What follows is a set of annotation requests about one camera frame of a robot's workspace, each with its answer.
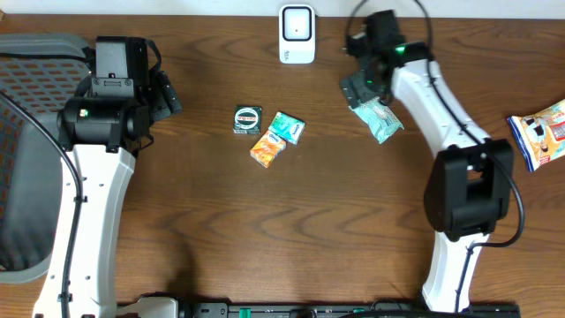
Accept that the teal small snack packet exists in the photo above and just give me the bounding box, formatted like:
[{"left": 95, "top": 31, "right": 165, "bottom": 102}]
[{"left": 350, "top": 97, "right": 404, "bottom": 144}]

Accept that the teal gum box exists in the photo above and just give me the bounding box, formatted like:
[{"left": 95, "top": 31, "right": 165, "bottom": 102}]
[{"left": 268, "top": 112, "right": 305, "bottom": 145}]

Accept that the round black white container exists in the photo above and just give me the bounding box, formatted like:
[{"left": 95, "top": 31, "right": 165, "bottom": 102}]
[{"left": 233, "top": 105, "right": 262, "bottom": 134}]

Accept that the orange snack packet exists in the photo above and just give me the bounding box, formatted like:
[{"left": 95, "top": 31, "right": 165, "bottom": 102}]
[{"left": 250, "top": 131, "right": 286, "bottom": 168}]

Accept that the cream snack bag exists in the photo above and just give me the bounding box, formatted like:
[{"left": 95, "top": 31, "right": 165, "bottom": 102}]
[{"left": 507, "top": 100, "right": 564, "bottom": 172}]

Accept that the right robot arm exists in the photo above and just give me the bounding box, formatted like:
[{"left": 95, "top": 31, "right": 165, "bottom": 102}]
[{"left": 340, "top": 10, "right": 516, "bottom": 314}]

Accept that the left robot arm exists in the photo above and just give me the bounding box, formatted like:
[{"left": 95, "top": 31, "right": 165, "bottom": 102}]
[{"left": 33, "top": 36, "right": 189, "bottom": 318}]

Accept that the white barcode scanner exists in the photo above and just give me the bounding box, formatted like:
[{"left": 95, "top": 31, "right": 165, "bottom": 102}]
[{"left": 278, "top": 4, "right": 316, "bottom": 64}]

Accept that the grey plastic shopping basket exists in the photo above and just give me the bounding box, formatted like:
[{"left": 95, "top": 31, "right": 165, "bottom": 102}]
[{"left": 1, "top": 34, "right": 89, "bottom": 284}]

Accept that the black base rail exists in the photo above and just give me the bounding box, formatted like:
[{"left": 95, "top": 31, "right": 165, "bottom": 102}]
[{"left": 117, "top": 301, "right": 522, "bottom": 318}]

